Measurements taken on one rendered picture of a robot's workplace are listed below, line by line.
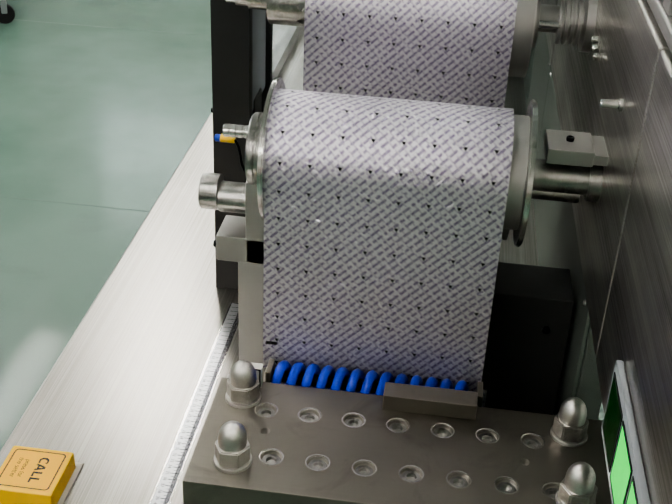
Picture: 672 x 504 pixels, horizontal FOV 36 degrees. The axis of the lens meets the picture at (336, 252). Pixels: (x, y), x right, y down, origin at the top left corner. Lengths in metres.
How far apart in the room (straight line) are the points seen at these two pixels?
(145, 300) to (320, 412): 0.48
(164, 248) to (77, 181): 2.29
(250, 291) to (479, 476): 0.35
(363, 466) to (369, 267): 0.20
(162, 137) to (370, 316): 3.17
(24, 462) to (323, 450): 0.35
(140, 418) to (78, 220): 2.38
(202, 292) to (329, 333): 0.42
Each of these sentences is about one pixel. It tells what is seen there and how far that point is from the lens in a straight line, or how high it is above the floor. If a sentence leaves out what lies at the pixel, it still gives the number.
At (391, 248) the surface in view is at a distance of 1.02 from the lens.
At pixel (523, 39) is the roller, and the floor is 1.33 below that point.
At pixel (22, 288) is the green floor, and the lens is 3.24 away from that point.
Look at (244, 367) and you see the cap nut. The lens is 1.03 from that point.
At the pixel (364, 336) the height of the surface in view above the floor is 1.08.
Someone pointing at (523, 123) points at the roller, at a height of 1.31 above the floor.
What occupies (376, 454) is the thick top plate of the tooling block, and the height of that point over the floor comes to 1.03.
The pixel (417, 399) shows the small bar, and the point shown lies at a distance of 1.04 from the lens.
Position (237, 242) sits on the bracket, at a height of 1.13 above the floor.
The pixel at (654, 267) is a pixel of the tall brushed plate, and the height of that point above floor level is 1.32.
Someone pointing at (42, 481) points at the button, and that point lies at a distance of 1.15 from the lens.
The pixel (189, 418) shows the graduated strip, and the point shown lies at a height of 0.90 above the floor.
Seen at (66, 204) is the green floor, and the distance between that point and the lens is 3.70.
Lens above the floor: 1.69
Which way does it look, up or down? 30 degrees down
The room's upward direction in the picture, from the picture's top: 3 degrees clockwise
